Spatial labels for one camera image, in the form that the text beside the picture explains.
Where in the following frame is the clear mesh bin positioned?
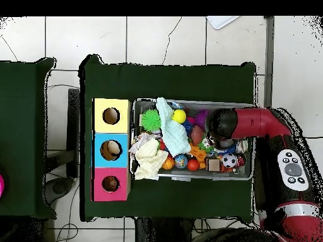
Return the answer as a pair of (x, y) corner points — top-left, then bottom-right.
(129, 98), (257, 182)

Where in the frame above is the grey metal rail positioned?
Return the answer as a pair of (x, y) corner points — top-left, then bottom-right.
(263, 16), (275, 108)

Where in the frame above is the wooden box with three holes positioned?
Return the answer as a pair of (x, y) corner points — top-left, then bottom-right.
(90, 98), (132, 202)

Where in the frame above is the dark green tablecloth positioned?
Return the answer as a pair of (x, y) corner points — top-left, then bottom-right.
(79, 54), (257, 222)

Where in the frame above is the smooth orange ball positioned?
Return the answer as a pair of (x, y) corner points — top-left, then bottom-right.
(187, 158), (201, 172)

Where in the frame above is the purple spiky toy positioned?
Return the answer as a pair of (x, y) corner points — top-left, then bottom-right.
(195, 109), (210, 129)

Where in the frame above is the thin floor cable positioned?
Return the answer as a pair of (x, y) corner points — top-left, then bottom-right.
(161, 16), (183, 66)

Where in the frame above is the small soccer ball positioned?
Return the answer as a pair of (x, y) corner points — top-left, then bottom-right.
(221, 153), (238, 168)

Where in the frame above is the white flat board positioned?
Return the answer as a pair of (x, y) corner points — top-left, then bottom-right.
(206, 16), (240, 30)

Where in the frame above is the plain green spiky ball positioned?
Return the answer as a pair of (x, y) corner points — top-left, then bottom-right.
(140, 108), (162, 132)

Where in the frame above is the grey round base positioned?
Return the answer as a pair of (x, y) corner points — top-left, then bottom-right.
(44, 176), (74, 205)

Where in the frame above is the wooden cube block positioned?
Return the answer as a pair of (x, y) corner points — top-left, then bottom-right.
(206, 158), (221, 172)

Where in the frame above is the brown toy football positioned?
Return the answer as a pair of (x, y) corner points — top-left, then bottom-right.
(190, 125), (204, 146)

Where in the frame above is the cream waffle cloth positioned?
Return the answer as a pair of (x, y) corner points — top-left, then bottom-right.
(134, 138), (168, 181)

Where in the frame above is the mint green waffle cloth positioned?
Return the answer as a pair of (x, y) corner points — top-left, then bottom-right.
(156, 96), (192, 158)

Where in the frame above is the smooth yellow ball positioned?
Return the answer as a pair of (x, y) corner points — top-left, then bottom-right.
(172, 108), (187, 124)

